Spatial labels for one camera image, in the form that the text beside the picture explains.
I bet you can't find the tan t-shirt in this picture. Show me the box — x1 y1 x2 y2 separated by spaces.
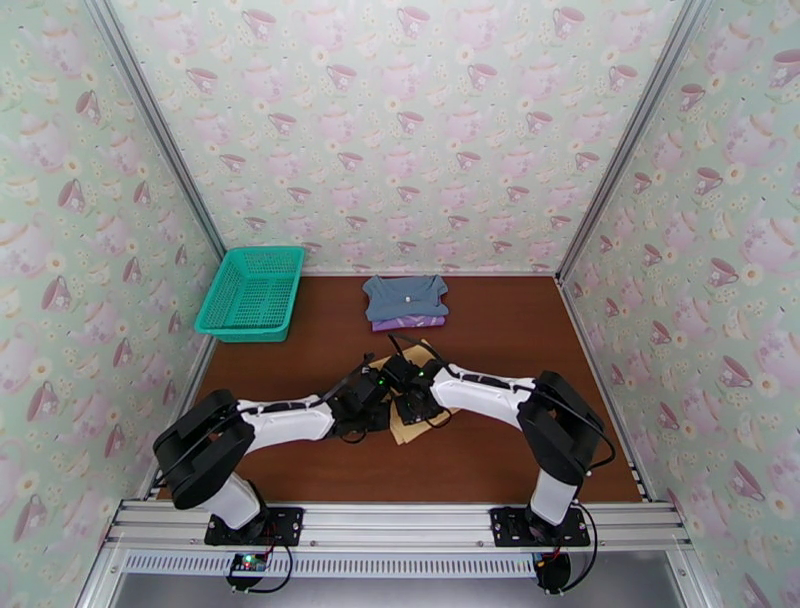
367 339 462 447

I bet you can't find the purple printed t-shirt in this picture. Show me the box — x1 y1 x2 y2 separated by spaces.
371 313 447 333

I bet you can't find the blue t-shirt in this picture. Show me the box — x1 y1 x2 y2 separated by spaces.
362 274 451 324

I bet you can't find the teal plastic laundry basket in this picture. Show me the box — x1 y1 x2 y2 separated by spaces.
194 246 307 344

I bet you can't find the small circuit board with leds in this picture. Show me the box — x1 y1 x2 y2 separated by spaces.
227 552 271 580

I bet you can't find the black round controller unit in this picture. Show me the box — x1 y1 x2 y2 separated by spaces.
532 551 573 593

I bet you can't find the aluminium mounting rail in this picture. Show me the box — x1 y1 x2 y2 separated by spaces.
102 498 694 553

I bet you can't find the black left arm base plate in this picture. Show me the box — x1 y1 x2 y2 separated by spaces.
204 506 305 547

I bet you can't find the white perforated cable tray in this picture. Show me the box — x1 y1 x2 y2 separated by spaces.
120 551 540 579

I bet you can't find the aluminium table side rail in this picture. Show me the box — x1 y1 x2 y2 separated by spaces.
557 277 653 505
143 340 217 503

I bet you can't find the black left base cable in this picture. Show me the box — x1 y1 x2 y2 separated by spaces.
224 543 295 594

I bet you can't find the black base cable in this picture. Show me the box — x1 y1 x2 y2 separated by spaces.
224 543 295 594
559 502 599 592

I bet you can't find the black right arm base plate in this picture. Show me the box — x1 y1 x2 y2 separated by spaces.
489 506 592 549

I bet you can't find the black right base cable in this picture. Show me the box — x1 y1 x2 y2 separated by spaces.
559 502 599 592

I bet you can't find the aluminium frame post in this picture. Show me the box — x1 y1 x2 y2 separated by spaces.
554 0 715 283
84 0 228 254

